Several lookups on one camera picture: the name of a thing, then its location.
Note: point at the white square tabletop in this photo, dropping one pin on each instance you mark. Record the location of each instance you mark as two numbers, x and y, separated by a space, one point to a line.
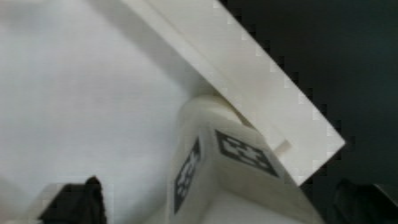
108 61

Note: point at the white table leg with tag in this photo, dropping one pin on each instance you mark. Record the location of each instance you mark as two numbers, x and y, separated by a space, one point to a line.
230 187

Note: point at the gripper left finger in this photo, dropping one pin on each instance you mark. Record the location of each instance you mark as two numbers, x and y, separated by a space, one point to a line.
71 204

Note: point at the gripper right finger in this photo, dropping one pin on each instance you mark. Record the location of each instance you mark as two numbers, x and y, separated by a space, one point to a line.
365 203

